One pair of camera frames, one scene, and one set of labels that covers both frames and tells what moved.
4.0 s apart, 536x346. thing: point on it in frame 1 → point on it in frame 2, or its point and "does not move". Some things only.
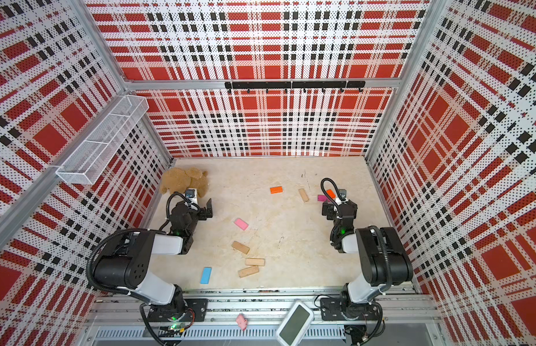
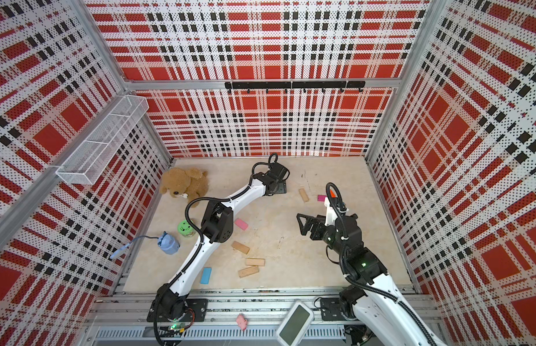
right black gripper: (328, 210) → (319, 224)
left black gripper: (202, 211) → (283, 187)
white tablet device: (295, 325) does not move
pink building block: (240, 223) does not move
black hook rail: (297, 84) does not move
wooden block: (240, 247) does not move
